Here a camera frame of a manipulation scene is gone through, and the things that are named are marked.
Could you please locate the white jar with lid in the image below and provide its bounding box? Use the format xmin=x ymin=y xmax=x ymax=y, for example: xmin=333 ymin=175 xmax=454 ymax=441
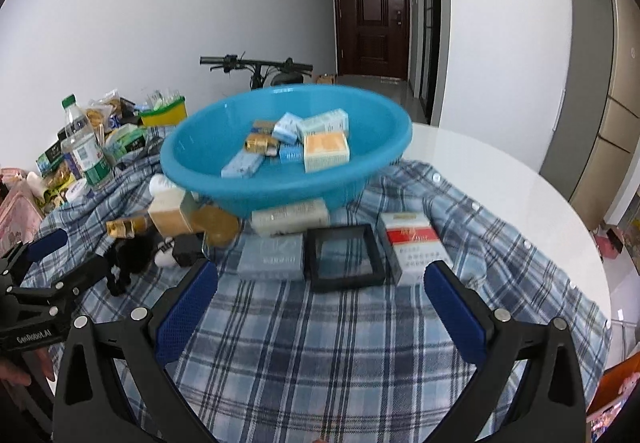
xmin=65 ymin=178 xmax=92 ymax=202

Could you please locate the blue plastic basin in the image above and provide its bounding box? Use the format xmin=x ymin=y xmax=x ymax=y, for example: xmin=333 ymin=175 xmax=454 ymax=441
xmin=160 ymin=84 xmax=412 ymax=218

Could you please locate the red white cigarette pack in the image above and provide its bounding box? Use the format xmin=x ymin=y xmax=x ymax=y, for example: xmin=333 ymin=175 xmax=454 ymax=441
xmin=376 ymin=212 xmax=452 ymax=287

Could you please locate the pink box on floor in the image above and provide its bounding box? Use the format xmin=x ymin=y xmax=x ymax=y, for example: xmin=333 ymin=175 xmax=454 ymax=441
xmin=594 ymin=225 xmax=625 ymax=260

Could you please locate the black bicycle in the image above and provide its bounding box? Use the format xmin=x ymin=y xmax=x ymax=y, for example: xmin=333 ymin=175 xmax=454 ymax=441
xmin=198 ymin=54 xmax=314 ymax=91

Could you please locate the black velvet pouch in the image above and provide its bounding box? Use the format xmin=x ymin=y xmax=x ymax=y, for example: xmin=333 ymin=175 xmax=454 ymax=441
xmin=104 ymin=234 xmax=156 ymax=297

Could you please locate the beige cream cube box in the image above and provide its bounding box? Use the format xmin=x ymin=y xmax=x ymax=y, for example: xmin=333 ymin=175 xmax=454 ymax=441
xmin=148 ymin=188 xmax=198 ymax=237

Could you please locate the white paper napkin pack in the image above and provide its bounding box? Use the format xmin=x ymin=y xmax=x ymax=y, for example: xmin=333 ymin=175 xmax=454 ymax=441
xmin=250 ymin=199 xmax=330 ymax=237

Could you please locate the gold hexagonal tin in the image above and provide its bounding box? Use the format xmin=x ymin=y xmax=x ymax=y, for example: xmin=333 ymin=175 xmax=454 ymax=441
xmin=190 ymin=204 xmax=240 ymax=248

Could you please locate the small black cube box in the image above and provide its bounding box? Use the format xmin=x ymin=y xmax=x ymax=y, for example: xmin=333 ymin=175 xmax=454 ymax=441
xmin=171 ymin=233 xmax=205 ymax=267

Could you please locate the snack bag pile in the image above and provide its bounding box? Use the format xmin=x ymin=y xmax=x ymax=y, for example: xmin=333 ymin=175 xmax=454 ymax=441
xmin=0 ymin=90 xmax=147 ymax=244

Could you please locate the clear water bottle green cap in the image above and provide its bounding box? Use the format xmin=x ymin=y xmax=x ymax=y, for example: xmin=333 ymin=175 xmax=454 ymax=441
xmin=61 ymin=94 xmax=114 ymax=190

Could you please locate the gold grey refrigerator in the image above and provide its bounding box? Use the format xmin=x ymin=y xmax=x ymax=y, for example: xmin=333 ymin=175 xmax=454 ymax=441
xmin=540 ymin=0 xmax=639 ymax=229

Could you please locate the blue white flat packet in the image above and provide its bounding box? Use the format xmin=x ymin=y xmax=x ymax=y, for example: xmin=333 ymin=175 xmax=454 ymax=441
xmin=279 ymin=143 xmax=304 ymax=163

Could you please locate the pale blue-green text box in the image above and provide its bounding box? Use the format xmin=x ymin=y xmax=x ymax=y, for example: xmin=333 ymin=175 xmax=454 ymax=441
xmin=296 ymin=108 xmax=349 ymax=140

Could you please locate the white cylindrical tube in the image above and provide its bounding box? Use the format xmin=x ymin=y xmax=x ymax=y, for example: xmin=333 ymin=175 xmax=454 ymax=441
xmin=149 ymin=173 xmax=179 ymax=197

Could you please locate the black square display frame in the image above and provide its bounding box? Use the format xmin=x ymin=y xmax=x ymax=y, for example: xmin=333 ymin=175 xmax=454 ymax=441
xmin=304 ymin=224 xmax=386 ymax=293

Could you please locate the cardboard box on floor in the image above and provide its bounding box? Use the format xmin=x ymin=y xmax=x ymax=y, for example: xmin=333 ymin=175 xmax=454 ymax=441
xmin=316 ymin=73 xmax=336 ymax=85

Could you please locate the gold foil box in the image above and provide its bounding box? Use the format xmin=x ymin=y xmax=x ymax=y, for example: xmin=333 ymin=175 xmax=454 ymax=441
xmin=244 ymin=133 xmax=280 ymax=157

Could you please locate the light blue tissue pack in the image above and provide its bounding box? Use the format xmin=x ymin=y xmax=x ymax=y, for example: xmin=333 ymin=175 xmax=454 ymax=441
xmin=220 ymin=149 xmax=265 ymax=178

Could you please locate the blue gold cigarette carton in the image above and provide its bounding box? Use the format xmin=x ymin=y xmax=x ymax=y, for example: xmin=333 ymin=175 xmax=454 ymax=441
xmin=250 ymin=120 xmax=276 ymax=135

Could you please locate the dark brown entrance door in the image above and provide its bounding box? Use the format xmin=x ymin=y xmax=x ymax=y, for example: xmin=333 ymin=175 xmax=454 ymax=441
xmin=334 ymin=0 xmax=410 ymax=81

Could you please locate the yellow bin green rim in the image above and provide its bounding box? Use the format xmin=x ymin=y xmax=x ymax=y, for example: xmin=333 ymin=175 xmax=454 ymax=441
xmin=140 ymin=96 xmax=188 ymax=128

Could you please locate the green tissue pack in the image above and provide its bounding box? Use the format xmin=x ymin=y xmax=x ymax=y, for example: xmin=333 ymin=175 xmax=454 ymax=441
xmin=104 ymin=123 xmax=146 ymax=162

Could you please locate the person left hand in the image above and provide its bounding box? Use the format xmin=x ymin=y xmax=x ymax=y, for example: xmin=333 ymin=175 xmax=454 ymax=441
xmin=1 ymin=348 xmax=56 ymax=413

